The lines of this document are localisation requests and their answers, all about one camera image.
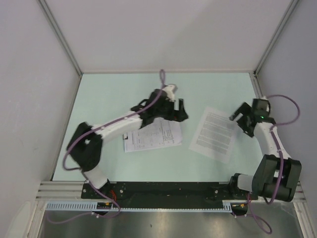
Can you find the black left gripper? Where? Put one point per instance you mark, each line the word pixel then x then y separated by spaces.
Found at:
pixel 172 115

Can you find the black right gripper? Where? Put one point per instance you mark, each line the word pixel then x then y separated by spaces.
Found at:
pixel 244 109

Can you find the table form paper sheet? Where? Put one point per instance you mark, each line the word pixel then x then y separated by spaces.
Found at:
pixel 161 133

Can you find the text paper sheet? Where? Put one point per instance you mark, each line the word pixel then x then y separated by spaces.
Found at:
pixel 215 135

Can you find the metal folder clip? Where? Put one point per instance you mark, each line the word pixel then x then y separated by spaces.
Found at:
pixel 125 136

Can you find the blue clipboard folder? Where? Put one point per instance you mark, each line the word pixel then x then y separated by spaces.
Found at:
pixel 141 143

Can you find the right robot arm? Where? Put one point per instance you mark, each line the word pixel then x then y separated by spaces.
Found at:
pixel 277 175

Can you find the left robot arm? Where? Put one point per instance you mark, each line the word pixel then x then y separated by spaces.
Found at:
pixel 85 146

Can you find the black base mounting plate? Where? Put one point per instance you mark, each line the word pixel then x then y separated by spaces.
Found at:
pixel 168 193

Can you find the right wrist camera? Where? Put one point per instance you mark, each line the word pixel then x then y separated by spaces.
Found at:
pixel 261 107

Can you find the right aluminium frame post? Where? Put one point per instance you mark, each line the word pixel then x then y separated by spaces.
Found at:
pixel 283 22

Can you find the aluminium frame post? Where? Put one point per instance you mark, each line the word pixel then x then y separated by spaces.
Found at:
pixel 59 34
pixel 283 22

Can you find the slotted cable duct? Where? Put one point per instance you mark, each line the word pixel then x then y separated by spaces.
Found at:
pixel 106 206

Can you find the aluminium front frame rail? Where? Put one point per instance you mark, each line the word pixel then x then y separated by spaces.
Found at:
pixel 72 190

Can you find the left aluminium frame post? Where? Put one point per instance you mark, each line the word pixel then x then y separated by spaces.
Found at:
pixel 59 34

